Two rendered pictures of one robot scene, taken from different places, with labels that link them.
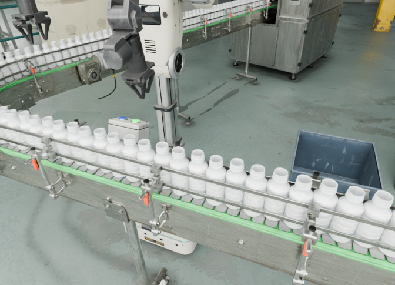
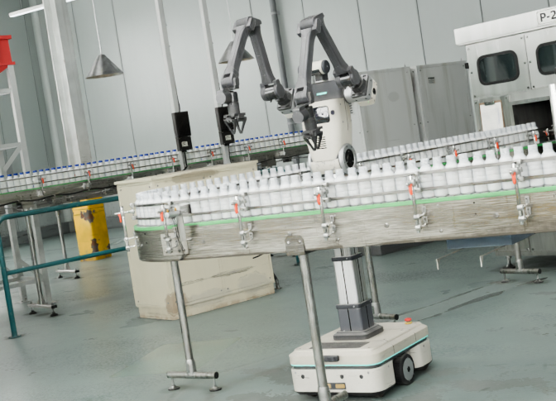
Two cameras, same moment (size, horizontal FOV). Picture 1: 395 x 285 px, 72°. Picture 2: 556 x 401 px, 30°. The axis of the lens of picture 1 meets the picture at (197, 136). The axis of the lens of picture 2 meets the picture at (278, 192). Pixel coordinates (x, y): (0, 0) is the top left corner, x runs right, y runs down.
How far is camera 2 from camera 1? 3.97 m
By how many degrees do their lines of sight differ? 32
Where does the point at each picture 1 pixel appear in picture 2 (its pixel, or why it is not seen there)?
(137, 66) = (311, 125)
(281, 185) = (400, 169)
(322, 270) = (436, 222)
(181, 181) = (342, 192)
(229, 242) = (380, 231)
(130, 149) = (307, 180)
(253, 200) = (386, 185)
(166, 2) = (333, 102)
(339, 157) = not seen: hidden behind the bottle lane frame
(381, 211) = (449, 164)
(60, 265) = not seen: outside the picture
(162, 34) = (331, 129)
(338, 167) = not seen: hidden behind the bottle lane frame
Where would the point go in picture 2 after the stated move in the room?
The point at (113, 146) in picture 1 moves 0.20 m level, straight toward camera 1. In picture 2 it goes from (294, 182) to (304, 183)
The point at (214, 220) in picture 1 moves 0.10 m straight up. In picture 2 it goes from (366, 212) to (362, 189)
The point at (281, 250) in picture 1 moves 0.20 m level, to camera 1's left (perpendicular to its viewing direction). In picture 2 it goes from (410, 217) to (363, 224)
